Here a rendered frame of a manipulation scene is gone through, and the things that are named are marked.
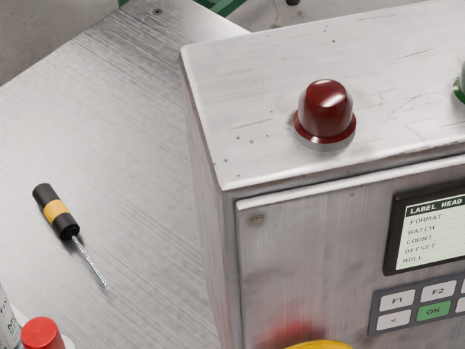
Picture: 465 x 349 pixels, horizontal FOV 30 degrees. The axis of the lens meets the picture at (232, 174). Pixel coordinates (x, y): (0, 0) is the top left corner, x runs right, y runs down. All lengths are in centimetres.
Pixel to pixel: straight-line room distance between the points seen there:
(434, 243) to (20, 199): 89
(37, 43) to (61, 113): 148
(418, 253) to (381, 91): 8
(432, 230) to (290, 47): 10
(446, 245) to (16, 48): 246
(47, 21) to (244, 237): 255
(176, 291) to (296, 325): 68
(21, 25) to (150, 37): 148
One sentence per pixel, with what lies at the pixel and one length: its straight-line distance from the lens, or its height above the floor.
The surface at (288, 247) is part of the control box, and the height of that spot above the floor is 144.
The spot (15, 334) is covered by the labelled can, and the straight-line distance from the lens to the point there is 94.
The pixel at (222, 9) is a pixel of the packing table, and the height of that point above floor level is 20.
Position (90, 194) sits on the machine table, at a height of 83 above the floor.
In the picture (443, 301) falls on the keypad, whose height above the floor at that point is 137.
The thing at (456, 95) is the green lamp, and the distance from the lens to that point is 38.
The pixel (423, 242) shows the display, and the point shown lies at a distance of 39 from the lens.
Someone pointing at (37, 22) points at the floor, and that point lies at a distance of 289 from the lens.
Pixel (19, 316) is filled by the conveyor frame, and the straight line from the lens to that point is 105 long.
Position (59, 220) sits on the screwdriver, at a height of 86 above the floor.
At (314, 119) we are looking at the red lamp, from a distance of 35.
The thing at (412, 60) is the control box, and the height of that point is 148.
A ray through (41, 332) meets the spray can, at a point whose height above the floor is 108.
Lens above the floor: 174
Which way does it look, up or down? 49 degrees down
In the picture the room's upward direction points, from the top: 4 degrees counter-clockwise
